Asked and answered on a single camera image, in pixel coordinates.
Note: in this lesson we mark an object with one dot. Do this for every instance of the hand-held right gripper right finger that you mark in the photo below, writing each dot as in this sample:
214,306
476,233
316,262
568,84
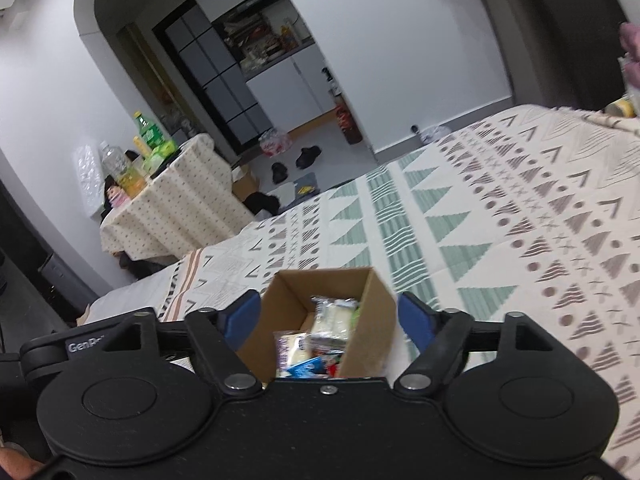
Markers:
417,321

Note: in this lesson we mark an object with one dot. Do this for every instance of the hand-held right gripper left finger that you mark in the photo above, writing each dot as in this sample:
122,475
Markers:
242,317

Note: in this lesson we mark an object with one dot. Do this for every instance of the cardboard box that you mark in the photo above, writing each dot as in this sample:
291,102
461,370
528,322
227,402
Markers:
375,320

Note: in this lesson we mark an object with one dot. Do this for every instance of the green snack packet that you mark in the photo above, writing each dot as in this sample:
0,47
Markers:
356,310

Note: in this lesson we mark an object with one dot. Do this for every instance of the long white snack packet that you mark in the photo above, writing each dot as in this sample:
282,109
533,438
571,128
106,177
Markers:
292,355

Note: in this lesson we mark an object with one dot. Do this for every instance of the blue snack packet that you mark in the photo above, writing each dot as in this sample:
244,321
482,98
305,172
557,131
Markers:
306,368

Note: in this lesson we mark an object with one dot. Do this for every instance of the clear white cake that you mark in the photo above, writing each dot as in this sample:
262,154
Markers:
332,320

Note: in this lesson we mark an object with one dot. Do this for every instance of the red snack packet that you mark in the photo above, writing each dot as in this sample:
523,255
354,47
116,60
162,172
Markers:
333,371

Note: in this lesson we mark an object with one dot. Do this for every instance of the person's left hand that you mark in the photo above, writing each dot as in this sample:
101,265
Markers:
17,465

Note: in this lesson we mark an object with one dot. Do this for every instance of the white bed sheet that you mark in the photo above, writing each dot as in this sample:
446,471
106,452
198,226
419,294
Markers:
130,295

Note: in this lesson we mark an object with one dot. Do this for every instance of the black cloth bag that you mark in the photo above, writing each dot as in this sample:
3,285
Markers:
262,203

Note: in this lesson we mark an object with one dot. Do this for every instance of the table with dotted tablecloth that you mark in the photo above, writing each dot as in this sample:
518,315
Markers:
175,210

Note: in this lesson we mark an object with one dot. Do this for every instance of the small brown carton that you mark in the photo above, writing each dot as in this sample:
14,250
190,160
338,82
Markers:
245,183

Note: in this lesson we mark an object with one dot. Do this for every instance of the patterned blanket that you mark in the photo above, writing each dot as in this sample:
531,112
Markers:
500,200

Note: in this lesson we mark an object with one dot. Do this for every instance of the grey floor mat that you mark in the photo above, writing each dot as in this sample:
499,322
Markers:
305,185

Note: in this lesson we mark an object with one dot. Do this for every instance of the black shoe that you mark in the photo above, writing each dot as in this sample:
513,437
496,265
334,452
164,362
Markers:
307,156
279,173

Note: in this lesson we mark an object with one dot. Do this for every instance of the pink printed item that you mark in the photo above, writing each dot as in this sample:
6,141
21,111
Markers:
116,195

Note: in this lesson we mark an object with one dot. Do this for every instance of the pack of water bottles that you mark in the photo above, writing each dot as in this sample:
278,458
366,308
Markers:
274,142

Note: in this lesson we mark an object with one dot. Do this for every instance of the bubble wrap sheet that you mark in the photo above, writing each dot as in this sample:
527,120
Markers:
90,177

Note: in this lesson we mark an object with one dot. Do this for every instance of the green tissue pack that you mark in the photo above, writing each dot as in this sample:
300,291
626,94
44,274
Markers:
161,152

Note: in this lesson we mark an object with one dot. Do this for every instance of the clear bottle yellow liquid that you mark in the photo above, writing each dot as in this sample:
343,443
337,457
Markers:
124,172

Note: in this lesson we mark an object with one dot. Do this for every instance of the clear plastic bag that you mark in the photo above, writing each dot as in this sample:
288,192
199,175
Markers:
433,133

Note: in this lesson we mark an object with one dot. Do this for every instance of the green soda bottle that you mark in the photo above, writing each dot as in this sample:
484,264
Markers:
150,132

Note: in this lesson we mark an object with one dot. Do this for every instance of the red fire extinguisher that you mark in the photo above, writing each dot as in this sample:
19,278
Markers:
348,123

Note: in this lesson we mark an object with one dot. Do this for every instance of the white cabinet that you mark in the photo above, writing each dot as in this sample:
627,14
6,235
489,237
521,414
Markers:
295,90

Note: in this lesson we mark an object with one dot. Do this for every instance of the black grid door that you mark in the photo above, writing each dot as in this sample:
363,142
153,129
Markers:
220,75

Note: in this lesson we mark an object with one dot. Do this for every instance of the cluttered shelf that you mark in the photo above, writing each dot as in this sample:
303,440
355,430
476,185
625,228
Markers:
265,42

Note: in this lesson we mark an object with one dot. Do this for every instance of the tape roll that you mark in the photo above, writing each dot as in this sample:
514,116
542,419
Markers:
620,106

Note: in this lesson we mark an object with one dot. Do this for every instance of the black leaning panel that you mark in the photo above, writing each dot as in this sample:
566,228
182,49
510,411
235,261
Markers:
565,25

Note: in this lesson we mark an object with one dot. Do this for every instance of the pink pillow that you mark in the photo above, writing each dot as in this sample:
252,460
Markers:
631,42

